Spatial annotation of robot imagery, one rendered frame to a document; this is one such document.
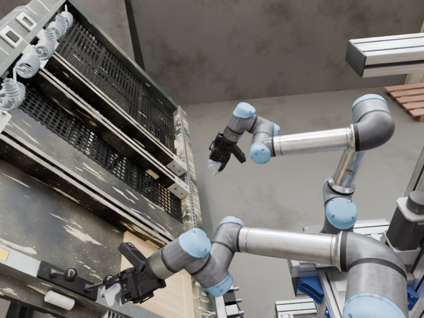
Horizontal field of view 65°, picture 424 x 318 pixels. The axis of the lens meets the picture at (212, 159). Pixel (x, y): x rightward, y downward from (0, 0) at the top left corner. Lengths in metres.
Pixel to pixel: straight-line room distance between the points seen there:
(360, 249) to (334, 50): 4.03
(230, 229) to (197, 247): 0.16
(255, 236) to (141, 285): 0.33
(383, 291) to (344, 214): 0.69
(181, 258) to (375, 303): 0.43
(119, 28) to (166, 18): 0.61
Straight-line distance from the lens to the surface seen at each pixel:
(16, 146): 1.24
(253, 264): 2.75
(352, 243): 0.85
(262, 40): 4.42
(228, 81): 4.57
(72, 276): 0.98
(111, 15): 3.99
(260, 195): 3.22
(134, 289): 0.94
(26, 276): 1.08
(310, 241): 0.88
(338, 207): 1.44
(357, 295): 0.77
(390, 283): 0.79
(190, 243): 0.83
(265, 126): 1.29
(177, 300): 1.52
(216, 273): 0.89
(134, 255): 0.96
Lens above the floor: 2.29
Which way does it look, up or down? 39 degrees down
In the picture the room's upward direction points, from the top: 6 degrees counter-clockwise
